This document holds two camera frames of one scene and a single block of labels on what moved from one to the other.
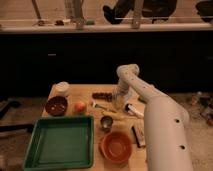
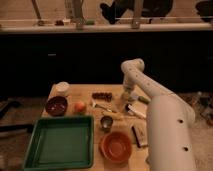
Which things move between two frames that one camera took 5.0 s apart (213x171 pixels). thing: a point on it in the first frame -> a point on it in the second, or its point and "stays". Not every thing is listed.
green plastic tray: [60, 143] stays
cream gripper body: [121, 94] -> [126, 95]
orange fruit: [80, 107] stays
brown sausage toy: [102, 95] stays
